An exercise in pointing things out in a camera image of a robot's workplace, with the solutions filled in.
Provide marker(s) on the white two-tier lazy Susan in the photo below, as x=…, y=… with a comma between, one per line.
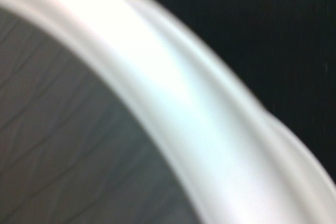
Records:
x=246, y=169

